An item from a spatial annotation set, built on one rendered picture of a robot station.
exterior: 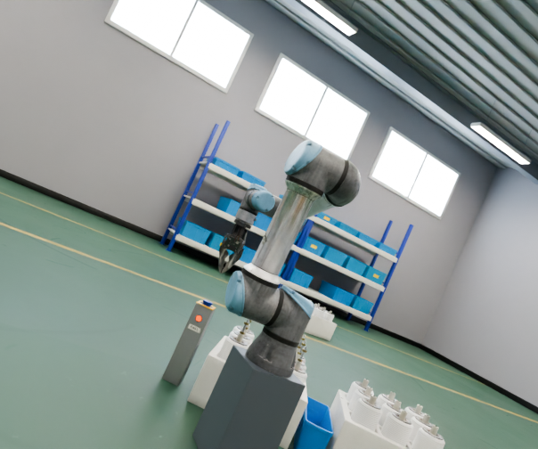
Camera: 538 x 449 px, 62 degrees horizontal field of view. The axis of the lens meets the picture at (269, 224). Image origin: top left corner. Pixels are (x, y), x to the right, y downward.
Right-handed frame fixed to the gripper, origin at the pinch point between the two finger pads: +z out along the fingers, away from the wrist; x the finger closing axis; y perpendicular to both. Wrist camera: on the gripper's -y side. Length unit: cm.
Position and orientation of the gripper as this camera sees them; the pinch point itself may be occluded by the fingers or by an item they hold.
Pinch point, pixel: (222, 269)
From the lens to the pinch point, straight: 175.0
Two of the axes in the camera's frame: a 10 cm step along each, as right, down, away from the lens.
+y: -0.5, -0.7, -10.0
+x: 9.1, 4.1, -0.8
